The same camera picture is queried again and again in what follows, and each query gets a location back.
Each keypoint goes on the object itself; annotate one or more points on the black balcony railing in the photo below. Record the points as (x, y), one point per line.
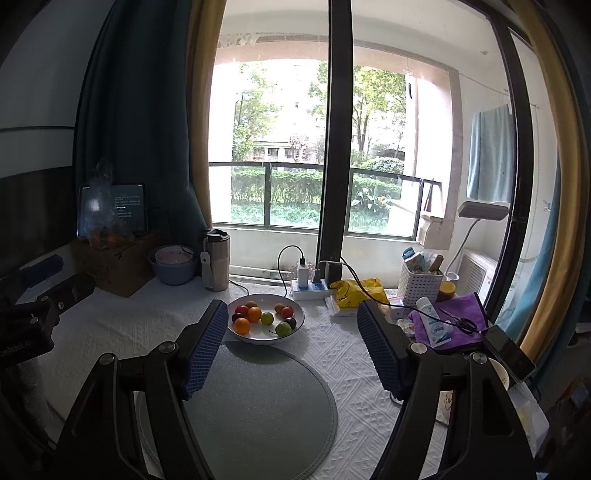
(268, 198)

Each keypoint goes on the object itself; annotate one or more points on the green round fruit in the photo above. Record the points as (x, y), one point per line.
(267, 318)
(284, 328)

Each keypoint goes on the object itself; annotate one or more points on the white air conditioner unit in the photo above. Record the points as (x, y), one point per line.
(475, 277)

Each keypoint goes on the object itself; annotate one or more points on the black flat device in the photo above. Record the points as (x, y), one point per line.
(508, 353)

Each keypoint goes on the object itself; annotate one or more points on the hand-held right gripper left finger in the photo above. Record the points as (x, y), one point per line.
(205, 350)

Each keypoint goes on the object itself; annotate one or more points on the blue bowl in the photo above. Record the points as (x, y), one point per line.
(173, 274)

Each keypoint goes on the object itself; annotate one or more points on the yellow jar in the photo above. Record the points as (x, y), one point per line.
(447, 290)

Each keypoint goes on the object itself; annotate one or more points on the teal curtain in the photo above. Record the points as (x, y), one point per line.
(138, 115)

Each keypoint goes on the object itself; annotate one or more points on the yellow curtain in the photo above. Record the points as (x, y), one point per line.
(563, 184)
(201, 115)

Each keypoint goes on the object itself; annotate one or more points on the white plate with dark rim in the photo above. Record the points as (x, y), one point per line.
(263, 336)

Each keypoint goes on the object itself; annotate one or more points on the black scissors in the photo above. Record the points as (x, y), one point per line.
(468, 324)

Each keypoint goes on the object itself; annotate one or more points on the round grey placemat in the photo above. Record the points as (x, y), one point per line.
(258, 406)

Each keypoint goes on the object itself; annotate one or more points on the yellow plastic bag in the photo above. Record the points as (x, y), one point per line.
(355, 293)

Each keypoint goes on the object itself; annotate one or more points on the pink bowl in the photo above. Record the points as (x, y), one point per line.
(173, 256)

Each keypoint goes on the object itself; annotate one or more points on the blue grey plug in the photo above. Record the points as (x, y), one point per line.
(318, 275)

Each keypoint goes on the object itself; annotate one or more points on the tablet screen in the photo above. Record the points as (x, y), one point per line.
(131, 207)

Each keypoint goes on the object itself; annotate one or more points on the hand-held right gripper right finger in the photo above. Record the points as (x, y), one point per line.
(383, 350)

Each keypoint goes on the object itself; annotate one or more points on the cardboard box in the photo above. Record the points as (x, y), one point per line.
(120, 267)

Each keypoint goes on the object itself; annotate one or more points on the black monitor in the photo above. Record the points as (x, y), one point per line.
(37, 217)

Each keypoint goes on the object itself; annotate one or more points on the white desk lamp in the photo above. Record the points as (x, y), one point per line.
(482, 211)

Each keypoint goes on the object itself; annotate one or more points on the white charger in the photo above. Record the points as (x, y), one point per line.
(302, 276)

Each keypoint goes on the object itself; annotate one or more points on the light blue curtain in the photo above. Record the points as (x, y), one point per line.
(540, 258)

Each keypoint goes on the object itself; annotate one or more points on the white power strip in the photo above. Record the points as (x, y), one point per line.
(314, 291)

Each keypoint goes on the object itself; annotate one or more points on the purple cloth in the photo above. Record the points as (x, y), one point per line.
(461, 314)

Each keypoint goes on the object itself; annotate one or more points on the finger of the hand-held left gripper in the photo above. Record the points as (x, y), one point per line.
(44, 268)
(74, 286)

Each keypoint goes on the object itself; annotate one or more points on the white lattice basket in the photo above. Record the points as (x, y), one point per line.
(418, 288)

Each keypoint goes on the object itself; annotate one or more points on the red tomato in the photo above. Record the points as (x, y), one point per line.
(286, 311)
(242, 310)

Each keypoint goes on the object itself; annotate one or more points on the black window post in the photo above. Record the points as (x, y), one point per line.
(334, 138)

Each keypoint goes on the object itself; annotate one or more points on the black power adapter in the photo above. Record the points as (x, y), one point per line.
(333, 274)

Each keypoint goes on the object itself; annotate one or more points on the clear plastic bag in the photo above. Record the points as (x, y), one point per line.
(104, 230)

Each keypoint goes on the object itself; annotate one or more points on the orange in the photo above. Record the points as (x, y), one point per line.
(241, 325)
(254, 314)

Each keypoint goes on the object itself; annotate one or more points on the black window frame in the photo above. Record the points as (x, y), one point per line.
(519, 184)

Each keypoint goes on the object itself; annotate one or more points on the blue towel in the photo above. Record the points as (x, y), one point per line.
(489, 157)

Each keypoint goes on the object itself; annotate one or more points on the white tube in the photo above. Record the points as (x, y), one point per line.
(434, 327)

